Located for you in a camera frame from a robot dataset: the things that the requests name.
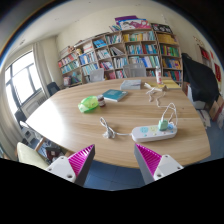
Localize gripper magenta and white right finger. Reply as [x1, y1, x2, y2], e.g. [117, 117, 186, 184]
[134, 144, 183, 184]

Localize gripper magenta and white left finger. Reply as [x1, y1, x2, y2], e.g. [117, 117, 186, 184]
[46, 144, 95, 186]

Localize light green charger plug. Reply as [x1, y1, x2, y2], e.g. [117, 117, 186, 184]
[158, 120, 168, 131]

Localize white power strip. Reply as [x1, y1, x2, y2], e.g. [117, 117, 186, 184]
[131, 124, 177, 143]

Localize cream cushioned chair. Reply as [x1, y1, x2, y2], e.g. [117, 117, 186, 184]
[17, 142, 48, 169]

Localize green plastic container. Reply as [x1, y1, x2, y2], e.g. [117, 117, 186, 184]
[78, 96, 98, 113]

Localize small brown jar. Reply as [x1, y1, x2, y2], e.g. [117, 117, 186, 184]
[97, 95, 106, 107]

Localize teal book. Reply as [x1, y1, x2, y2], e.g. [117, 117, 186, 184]
[103, 89, 128, 102]

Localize dark blue chair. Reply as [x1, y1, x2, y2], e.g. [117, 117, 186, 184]
[47, 82, 60, 96]

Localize yellow paper pad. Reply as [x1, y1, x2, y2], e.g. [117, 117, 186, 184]
[149, 79, 180, 89]

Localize grey book stack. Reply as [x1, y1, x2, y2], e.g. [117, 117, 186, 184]
[120, 80, 141, 90]

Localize cardboard box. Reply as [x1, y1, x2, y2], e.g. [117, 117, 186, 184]
[209, 96, 224, 121]

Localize white bottle red label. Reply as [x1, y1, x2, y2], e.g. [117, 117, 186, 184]
[155, 66, 162, 84]

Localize white office chair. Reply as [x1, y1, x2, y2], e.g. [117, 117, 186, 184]
[90, 68, 104, 82]

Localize black cloth covered object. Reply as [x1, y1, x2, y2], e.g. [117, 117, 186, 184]
[182, 53, 219, 108]

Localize grey mesh office chair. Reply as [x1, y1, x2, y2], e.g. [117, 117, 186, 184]
[123, 63, 146, 78]

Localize window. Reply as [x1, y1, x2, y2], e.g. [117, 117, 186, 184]
[5, 51, 42, 108]

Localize beige curtain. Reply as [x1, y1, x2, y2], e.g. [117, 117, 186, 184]
[33, 42, 53, 98]

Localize large wooden bookshelf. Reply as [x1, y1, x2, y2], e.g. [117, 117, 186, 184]
[58, 26, 183, 86]

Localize colourful posters atop shelf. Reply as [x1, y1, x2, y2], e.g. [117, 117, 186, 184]
[110, 15, 151, 32]

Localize white power strip cord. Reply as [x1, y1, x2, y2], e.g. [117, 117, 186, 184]
[99, 116, 133, 140]

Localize white charger cable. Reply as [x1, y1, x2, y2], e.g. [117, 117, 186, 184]
[144, 82, 179, 127]

